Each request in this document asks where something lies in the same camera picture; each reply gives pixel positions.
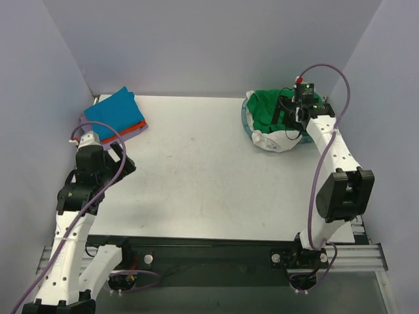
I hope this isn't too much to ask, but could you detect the green t shirt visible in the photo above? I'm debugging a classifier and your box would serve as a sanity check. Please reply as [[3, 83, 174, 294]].
[[246, 89, 293, 133]]

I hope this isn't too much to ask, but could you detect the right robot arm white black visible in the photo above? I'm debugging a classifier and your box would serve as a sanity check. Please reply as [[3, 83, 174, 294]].
[[273, 96, 375, 267]]

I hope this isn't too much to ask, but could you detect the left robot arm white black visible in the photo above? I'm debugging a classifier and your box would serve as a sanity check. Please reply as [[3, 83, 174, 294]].
[[22, 142, 136, 313]]

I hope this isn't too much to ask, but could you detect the white t shirt red print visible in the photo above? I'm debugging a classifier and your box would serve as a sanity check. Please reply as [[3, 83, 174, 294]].
[[246, 90, 304, 153]]

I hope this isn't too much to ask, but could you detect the clear blue plastic bin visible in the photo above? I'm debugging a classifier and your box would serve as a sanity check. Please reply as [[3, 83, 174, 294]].
[[241, 92, 313, 144]]

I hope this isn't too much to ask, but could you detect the folded lilac t shirt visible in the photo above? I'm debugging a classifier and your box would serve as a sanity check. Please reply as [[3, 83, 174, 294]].
[[79, 114, 149, 149]]

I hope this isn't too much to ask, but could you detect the folded blue t shirt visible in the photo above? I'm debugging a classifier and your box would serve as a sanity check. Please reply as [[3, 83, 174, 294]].
[[84, 86, 146, 133]]

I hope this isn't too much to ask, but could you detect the folded orange t shirt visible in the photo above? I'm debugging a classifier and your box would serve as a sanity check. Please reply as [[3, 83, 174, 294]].
[[101, 120, 148, 144]]

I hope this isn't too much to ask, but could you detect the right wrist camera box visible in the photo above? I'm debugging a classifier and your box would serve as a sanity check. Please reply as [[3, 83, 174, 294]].
[[294, 82, 315, 103]]

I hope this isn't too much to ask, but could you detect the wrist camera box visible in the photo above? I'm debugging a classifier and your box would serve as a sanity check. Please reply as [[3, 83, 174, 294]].
[[294, 82, 315, 103], [69, 131, 101, 149]]

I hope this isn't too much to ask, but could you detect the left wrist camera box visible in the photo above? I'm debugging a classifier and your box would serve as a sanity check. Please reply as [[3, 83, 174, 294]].
[[69, 131, 101, 149]]

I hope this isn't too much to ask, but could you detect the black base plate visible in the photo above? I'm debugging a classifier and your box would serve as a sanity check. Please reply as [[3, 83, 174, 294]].
[[86, 235, 329, 292]]

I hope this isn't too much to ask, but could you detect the aluminium frame rail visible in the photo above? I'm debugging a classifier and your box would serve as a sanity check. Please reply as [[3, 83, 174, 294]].
[[35, 245, 388, 275]]

